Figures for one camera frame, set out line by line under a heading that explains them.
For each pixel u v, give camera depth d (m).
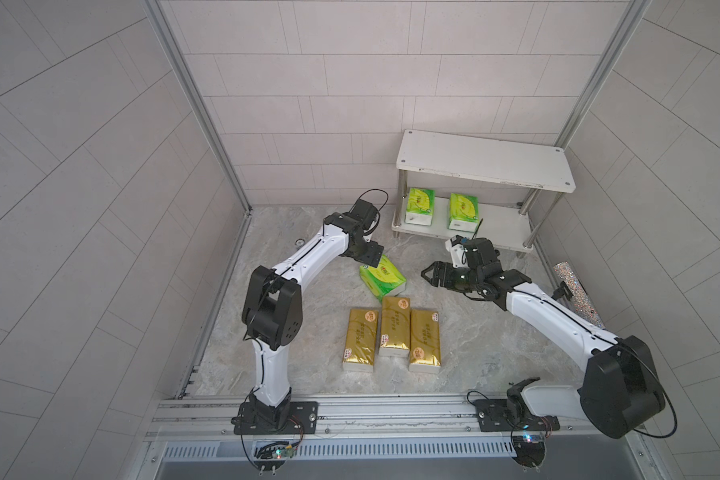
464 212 0.99
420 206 1.00
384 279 0.89
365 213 0.71
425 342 0.77
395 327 0.79
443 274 0.72
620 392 0.40
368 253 0.79
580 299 0.71
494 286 0.59
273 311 0.48
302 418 0.71
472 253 0.64
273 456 0.65
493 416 0.71
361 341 0.77
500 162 0.87
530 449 0.68
